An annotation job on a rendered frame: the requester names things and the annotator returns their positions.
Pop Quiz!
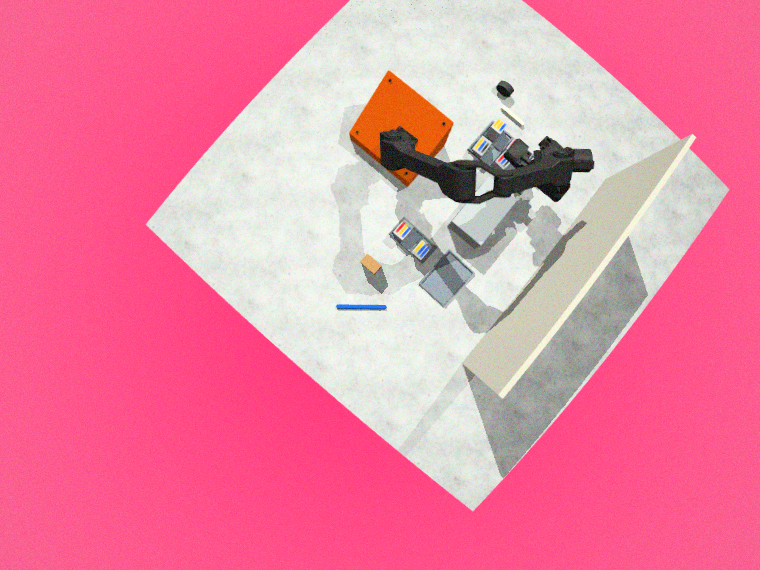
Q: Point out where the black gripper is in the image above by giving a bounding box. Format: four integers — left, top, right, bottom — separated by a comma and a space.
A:
503, 138, 570, 202

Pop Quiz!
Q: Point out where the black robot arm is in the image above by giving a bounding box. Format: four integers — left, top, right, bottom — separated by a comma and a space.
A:
380, 126, 595, 205

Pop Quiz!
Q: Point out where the beige flat panel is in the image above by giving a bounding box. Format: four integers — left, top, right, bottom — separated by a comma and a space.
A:
463, 134, 696, 398

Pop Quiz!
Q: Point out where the white flat bar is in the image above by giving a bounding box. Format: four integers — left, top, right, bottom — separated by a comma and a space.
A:
501, 105, 525, 127

